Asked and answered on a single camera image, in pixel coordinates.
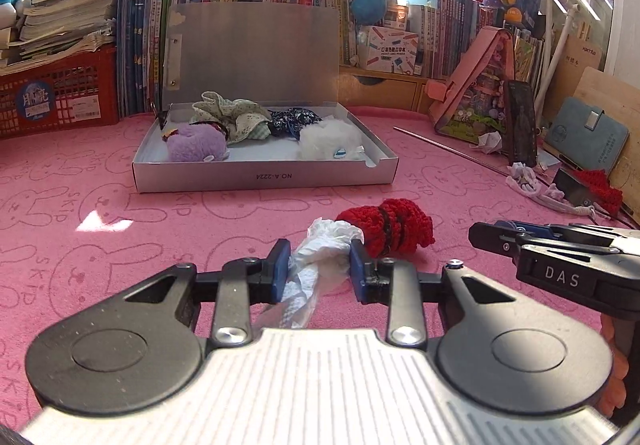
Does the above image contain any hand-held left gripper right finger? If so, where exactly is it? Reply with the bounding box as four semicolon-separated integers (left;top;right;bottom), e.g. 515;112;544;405
349;239;516;348

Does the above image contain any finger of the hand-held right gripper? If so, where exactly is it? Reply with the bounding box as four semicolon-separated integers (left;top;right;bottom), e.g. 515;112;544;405
469;222;523;258
492;221;551;233

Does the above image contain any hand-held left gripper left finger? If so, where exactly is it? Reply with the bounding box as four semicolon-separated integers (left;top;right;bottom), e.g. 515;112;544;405
122;239;292;346

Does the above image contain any white tissue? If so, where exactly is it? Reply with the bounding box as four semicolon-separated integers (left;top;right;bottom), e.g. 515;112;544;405
282;218;366;330

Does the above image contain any red crochet scrunchie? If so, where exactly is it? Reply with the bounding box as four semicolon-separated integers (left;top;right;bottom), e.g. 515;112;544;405
570;168;623;218
335;198;436;258

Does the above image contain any white fluffy plush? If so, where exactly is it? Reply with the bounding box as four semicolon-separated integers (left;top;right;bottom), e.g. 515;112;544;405
297;115;365;161

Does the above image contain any purple fluffy plush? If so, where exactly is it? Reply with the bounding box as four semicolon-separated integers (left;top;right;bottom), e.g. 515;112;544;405
162;122;231;163

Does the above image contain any green floral cloth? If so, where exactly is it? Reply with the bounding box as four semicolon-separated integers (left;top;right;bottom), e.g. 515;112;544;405
191;92;271;146

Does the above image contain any grey storage box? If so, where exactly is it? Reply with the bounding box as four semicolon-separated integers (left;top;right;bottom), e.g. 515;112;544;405
132;4;399;194

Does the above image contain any person's right hand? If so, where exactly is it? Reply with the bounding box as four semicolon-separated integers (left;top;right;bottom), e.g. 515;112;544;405
599;312;632;418

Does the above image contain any lilac fabric scrunchie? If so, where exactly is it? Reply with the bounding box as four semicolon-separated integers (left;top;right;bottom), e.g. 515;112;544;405
505;162;601;216

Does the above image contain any folded paper figure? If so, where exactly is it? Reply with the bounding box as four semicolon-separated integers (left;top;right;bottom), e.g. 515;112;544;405
470;131;503;155

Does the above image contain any dark flat slab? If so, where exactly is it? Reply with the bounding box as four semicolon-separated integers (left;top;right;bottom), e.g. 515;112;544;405
502;80;540;167

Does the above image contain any thin metal rod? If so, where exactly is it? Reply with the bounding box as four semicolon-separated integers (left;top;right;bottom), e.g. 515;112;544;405
393;126;516;176

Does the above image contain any blue notebook with clasp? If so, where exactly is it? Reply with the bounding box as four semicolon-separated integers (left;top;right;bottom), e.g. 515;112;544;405
542;96;630;173

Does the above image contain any wooden board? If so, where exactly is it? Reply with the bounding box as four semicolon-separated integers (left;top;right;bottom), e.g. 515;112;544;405
575;66;640;221

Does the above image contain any pink toy house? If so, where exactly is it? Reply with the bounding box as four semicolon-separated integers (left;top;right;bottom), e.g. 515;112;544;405
429;28;546;143

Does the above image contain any pink block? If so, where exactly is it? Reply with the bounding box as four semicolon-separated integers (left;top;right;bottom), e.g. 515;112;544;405
425;79;451;106

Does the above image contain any pink bunny print mat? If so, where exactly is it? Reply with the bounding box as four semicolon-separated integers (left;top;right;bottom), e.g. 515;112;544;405
0;102;640;426

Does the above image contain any wooden drawer shelf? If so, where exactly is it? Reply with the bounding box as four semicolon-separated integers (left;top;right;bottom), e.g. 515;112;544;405
339;65;436;115

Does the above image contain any brown cardboard box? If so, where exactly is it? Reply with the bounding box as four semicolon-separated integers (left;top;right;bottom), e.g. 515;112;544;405
542;15;613;111

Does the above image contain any white plastic pipe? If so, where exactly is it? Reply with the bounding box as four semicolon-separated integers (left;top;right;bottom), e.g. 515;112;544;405
532;5;581;101

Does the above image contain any white label printer box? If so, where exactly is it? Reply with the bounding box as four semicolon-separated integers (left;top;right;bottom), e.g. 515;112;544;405
356;25;420;75

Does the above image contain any row of colourful books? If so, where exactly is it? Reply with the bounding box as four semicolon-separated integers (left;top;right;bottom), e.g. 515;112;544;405
172;0;501;80

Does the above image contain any row of thin blue books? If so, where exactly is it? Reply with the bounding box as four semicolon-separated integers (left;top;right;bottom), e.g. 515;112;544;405
117;0;173;116

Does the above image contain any large red plastic basket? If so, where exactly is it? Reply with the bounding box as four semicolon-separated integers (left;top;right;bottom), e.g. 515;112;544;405
0;48;121;141

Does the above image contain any stack of worn books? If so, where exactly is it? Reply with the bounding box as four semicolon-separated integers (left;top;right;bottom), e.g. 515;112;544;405
0;0;121;76

